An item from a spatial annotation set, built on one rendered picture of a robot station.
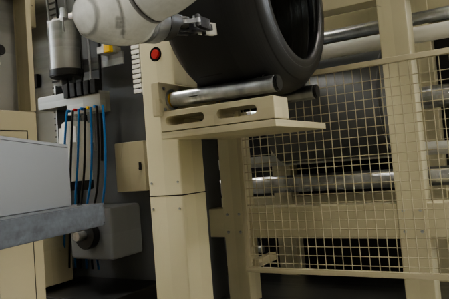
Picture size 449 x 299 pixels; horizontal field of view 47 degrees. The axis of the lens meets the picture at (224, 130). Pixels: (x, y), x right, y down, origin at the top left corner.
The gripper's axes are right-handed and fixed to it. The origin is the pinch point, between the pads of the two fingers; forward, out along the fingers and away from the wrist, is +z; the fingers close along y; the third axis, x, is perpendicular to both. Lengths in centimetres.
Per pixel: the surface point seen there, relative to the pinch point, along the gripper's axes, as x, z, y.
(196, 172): 39, 24, 26
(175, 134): 25.4, 7.7, 19.5
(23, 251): 52, -18, 58
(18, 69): 0, -6, 63
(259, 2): -4.7, 7.0, -11.7
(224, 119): 22.8, 8.0, 3.4
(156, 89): 12.2, 7.9, 23.9
